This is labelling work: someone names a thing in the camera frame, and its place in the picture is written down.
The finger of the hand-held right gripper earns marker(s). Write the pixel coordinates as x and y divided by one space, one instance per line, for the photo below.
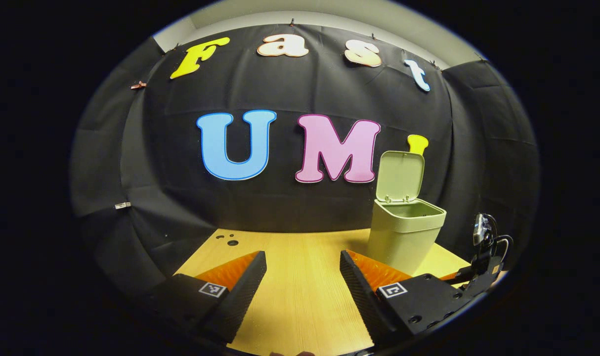
453 277

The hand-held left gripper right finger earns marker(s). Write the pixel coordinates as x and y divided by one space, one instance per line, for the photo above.
364 306

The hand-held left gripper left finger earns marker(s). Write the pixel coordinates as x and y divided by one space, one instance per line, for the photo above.
243 299

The green desktop garbage bin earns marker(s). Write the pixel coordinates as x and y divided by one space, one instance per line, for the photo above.
404 237

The wooden desktop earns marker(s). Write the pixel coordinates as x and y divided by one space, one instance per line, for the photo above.
300 287

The black backdrop cloth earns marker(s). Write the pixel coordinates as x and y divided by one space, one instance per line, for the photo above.
280 198

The white cloth clip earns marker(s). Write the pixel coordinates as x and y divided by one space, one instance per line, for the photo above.
122 205

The red cloth clip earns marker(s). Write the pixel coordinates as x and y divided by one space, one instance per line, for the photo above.
138 85

